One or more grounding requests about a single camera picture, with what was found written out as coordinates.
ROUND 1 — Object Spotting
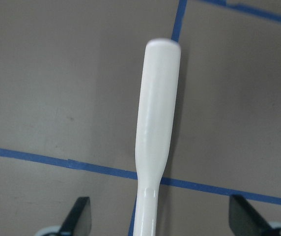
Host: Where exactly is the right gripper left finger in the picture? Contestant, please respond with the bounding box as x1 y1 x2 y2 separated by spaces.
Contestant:
57 197 92 236

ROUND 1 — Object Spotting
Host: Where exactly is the white hand brush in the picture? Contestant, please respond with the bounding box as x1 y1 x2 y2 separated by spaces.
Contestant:
133 38 181 236

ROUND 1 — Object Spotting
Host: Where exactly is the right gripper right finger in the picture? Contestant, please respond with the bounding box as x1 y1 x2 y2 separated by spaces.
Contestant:
229 194 281 236

